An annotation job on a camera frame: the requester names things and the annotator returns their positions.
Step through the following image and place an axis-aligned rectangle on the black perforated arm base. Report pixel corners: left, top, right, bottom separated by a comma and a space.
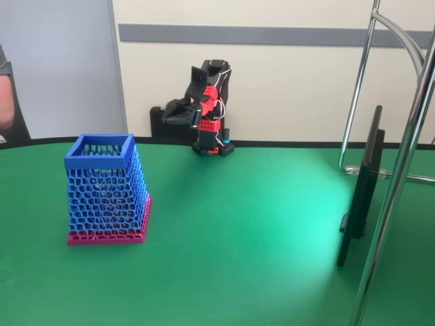
192, 139, 236, 158

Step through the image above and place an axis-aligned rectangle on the person's bare forearm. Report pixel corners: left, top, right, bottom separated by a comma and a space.
0, 73, 16, 132

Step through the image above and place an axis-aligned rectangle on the blue and magenta mesh basket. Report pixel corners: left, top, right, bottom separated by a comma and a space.
64, 134, 153, 247

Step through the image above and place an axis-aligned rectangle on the black plastic case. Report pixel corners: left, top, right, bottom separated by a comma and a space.
150, 106, 200, 139

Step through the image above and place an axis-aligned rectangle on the green table cloth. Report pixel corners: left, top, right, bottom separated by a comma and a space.
0, 135, 435, 326

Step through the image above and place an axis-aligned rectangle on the black chair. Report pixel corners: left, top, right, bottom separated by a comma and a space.
5, 61, 32, 143

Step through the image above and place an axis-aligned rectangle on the grey shirt sleeve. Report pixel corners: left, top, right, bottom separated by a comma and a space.
0, 43, 14, 78

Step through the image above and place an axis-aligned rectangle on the black monitor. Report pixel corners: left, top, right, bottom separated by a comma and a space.
336, 105, 387, 269

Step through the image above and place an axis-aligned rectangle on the chrome tube stand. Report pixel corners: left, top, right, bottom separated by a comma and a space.
338, 0, 435, 326

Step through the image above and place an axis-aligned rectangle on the red and white servo cable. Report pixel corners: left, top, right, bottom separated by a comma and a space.
213, 67, 234, 120

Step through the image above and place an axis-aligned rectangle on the small camera on black mount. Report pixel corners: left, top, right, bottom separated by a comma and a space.
185, 65, 209, 103

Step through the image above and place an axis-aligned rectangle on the grey wall rail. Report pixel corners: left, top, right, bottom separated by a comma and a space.
118, 23, 435, 49

